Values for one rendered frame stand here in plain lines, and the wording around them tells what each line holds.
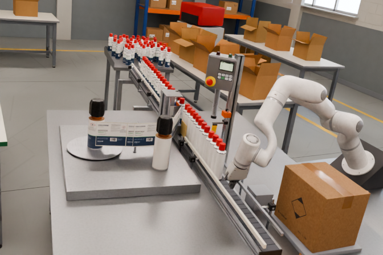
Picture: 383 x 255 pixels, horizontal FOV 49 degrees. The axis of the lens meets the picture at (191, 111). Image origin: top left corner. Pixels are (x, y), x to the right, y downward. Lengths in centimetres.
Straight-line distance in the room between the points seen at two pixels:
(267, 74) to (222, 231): 236
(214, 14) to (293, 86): 593
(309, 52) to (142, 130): 447
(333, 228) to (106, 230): 97
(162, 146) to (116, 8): 785
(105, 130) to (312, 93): 112
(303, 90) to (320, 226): 63
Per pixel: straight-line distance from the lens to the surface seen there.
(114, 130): 239
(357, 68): 887
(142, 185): 214
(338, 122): 243
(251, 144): 189
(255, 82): 403
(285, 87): 202
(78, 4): 969
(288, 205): 204
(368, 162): 273
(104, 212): 201
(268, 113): 197
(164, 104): 271
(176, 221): 200
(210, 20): 785
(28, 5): 739
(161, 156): 225
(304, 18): 1003
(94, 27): 985
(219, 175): 226
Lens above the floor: 195
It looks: 20 degrees down
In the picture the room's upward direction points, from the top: 8 degrees clockwise
